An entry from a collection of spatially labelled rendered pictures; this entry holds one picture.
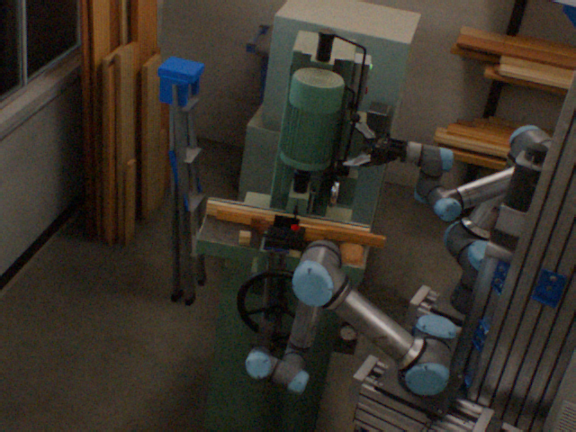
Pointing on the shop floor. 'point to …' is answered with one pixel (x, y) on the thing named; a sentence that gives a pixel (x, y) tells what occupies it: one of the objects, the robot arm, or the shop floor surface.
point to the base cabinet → (229, 364)
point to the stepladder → (180, 153)
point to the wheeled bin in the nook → (261, 72)
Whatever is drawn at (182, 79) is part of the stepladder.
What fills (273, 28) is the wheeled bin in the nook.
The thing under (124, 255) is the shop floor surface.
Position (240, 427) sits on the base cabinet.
